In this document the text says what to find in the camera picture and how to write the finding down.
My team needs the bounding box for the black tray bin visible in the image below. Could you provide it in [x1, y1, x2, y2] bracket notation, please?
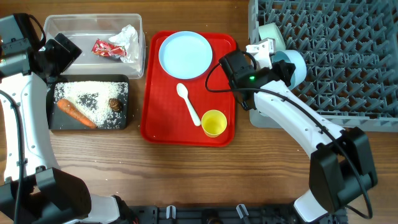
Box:
[47, 75, 129, 130]

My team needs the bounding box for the grey dishwasher rack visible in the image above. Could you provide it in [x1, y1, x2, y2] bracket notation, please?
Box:
[248, 0, 397, 132]

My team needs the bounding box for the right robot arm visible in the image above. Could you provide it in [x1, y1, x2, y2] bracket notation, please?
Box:
[219, 50, 377, 223]

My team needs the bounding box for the yellow plastic cup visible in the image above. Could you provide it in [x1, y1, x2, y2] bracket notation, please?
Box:
[201, 110, 228, 138]

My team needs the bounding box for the white plastic spoon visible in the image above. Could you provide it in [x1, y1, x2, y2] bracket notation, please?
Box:
[177, 83, 201, 126]

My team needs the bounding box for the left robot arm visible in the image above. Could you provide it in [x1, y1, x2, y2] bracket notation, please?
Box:
[1, 13, 139, 223]

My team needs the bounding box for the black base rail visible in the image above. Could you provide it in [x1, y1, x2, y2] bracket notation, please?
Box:
[124, 203, 348, 224]

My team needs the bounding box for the red serving tray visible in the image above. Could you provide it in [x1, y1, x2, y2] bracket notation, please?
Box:
[141, 30, 236, 147]

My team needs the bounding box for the red snack wrapper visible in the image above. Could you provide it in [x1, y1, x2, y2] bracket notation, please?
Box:
[91, 39, 126, 59]

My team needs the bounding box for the orange carrot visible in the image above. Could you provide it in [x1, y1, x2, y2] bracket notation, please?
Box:
[57, 99, 97, 129]

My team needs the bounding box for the white rice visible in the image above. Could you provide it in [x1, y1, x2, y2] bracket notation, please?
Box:
[54, 81, 129, 129]

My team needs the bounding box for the green bowl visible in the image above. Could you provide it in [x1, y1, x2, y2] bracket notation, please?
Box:
[259, 22, 286, 51]

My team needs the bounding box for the light blue plate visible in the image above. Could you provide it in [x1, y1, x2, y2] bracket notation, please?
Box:
[159, 31, 213, 80]

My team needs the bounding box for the light blue bowl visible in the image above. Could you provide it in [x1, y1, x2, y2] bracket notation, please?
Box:
[271, 50, 307, 90]

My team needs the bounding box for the brown mushroom piece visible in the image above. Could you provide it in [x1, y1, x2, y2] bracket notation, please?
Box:
[108, 98, 123, 112]

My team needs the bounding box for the white napkin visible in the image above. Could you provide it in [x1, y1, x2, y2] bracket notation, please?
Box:
[108, 24, 139, 63]

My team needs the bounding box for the clear plastic bin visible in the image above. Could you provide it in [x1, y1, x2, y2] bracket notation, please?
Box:
[44, 14, 146, 79]

